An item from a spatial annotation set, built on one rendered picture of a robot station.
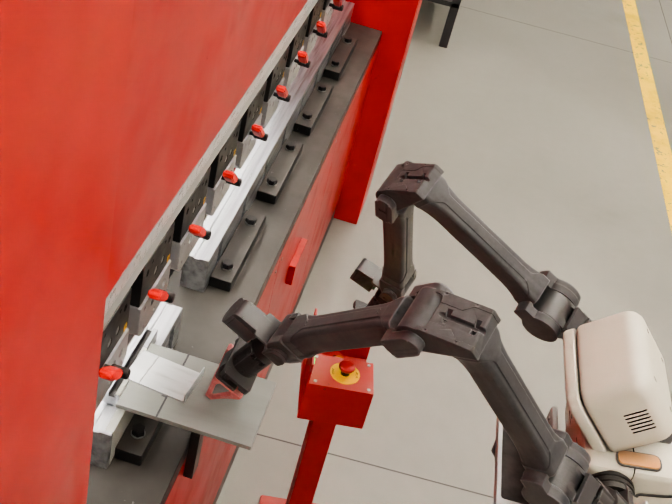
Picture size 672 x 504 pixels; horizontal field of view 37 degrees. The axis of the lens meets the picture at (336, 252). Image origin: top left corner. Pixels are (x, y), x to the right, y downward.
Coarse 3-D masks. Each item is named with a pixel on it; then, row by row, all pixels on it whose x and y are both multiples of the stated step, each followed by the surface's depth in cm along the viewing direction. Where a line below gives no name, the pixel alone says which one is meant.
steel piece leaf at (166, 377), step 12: (156, 360) 194; (168, 360) 195; (156, 372) 191; (168, 372) 192; (180, 372) 193; (192, 372) 193; (144, 384) 188; (156, 384) 189; (168, 384) 190; (180, 384) 190; (192, 384) 188; (180, 396) 188
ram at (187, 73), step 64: (192, 0) 142; (256, 0) 186; (128, 64) 123; (192, 64) 154; (256, 64) 205; (128, 128) 131; (192, 128) 166; (128, 192) 140; (192, 192) 182; (128, 256) 151
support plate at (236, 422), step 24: (192, 360) 196; (216, 384) 193; (264, 384) 195; (120, 408) 184; (144, 408) 184; (168, 408) 185; (192, 408) 186; (216, 408) 188; (240, 408) 189; (264, 408) 190; (216, 432) 183; (240, 432) 184
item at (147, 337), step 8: (144, 336) 200; (152, 336) 199; (136, 344) 197; (144, 344) 197; (128, 352) 194; (136, 352) 196; (128, 360) 193; (112, 384) 187; (120, 384) 189; (112, 392) 187; (104, 400) 187; (112, 400) 186
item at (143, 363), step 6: (144, 354) 195; (150, 354) 195; (138, 360) 193; (144, 360) 193; (150, 360) 194; (132, 366) 191; (138, 366) 192; (144, 366) 192; (150, 366) 192; (132, 372) 190; (138, 372) 190; (144, 372) 191; (132, 378) 189; (138, 378) 189
